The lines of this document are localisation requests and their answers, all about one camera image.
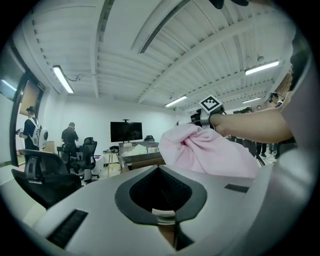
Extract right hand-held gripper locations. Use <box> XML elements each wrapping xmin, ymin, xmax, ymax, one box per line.
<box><xmin>189</xmin><ymin>93</ymin><xmax>227</xmax><ymax>131</ymax></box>

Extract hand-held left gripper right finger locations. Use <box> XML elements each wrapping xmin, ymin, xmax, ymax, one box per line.
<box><xmin>158</xmin><ymin>164</ymin><xmax>208</xmax><ymax>223</ymax></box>

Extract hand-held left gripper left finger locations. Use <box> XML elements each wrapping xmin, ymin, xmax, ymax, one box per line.
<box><xmin>114</xmin><ymin>164</ymin><xmax>160</xmax><ymax>226</ymax></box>

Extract pink cloth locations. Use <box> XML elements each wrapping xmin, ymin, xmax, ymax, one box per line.
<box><xmin>158</xmin><ymin>122</ymin><xmax>260</xmax><ymax>179</ymax></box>

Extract person's right forearm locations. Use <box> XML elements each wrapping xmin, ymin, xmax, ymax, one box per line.
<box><xmin>211</xmin><ymin>107</ymin><xmax>295</xmax><ymax>145</ymax></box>

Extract yellow leg side table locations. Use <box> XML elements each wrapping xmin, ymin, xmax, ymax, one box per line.
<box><xmin>103</xmin><ymin>150</ymin><xmax>120</xmax><ymax>177</ymax></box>

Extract black gray office chair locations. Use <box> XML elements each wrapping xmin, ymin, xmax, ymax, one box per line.
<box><xmin>69</xmin><ymin>137</ymin><xmax>100</xmax><ymax>183</ymax></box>

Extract person's gray shirt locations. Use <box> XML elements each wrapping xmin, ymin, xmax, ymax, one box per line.
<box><xmin>273</xmin><ymin>49</ymin><xmax>317</xmax><ymax>181</ymax></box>

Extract white dome backpack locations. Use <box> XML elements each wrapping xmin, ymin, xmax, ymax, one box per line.
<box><xmin>28</xmin><ymin>118</ymin><xmax>49</xmax><ymax>149</ymax></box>

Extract dark door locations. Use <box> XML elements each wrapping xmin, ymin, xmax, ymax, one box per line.
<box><xmin>9</xmin><ymin>64</ymin><xmax>48</xmax><ymax>168</ymax></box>

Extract black wall screen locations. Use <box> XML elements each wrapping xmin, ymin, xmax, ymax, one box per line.
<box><xmin>110</xmin><ymin>121</ymin><xmax>143</xmax><ymax>143</ymax></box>

